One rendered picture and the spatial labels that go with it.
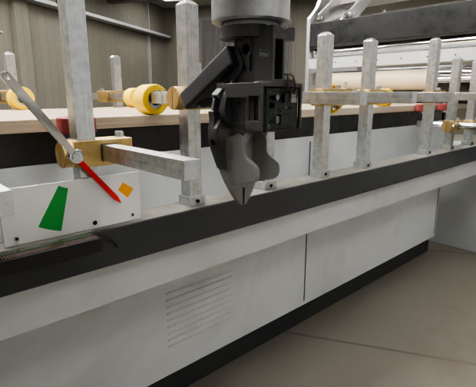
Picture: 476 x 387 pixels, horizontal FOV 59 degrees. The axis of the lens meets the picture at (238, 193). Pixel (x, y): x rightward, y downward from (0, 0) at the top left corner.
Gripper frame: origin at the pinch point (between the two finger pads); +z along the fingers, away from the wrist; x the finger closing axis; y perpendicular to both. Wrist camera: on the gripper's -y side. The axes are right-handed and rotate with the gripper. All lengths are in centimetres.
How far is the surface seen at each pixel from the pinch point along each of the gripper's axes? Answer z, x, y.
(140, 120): -6, 21, -58
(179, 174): -1.1, -1.1, -11.3
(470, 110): -6, 195, -34
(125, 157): -2.0, -0.7, -27.5
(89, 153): -1.8, -2.9, -36.8
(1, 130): -5, -11, -59
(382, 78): -24, 228, -100
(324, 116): -6, 71, -36
